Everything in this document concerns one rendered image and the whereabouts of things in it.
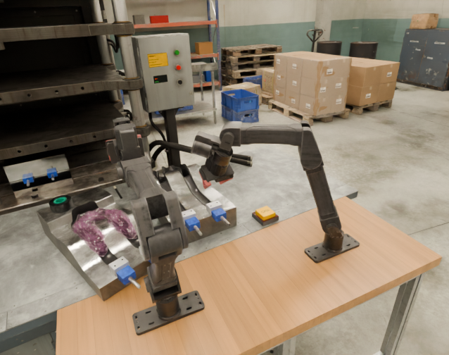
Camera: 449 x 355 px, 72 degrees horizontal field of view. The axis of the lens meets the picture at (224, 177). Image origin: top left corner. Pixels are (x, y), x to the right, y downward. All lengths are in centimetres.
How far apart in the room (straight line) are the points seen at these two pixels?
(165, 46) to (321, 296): 144
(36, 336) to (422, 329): 184
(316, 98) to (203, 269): 407
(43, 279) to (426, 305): 200
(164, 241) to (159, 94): 132
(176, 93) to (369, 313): 169
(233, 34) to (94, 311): 758
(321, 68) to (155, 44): 332
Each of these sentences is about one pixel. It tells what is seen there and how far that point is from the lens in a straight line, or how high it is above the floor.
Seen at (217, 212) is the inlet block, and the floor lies 90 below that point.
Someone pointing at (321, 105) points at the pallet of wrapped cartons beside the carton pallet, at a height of 30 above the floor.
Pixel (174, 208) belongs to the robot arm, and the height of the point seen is 121.
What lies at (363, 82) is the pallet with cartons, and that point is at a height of 52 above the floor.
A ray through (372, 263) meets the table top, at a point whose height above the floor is 80.
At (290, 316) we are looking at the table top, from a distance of 97.
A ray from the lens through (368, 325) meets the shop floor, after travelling 206.
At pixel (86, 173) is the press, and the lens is 193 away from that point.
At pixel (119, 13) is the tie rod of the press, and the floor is 158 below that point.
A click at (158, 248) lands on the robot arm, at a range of 64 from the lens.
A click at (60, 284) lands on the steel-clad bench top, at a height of 80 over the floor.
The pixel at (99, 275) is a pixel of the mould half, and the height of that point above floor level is 86.
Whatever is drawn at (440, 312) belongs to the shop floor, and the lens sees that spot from 229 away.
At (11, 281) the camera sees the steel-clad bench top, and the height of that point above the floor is 80.
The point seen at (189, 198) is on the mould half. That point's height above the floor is 88.
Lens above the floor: 155
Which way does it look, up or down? 28 degrees down
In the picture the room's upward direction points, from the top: 3 degrees counter-clockwise
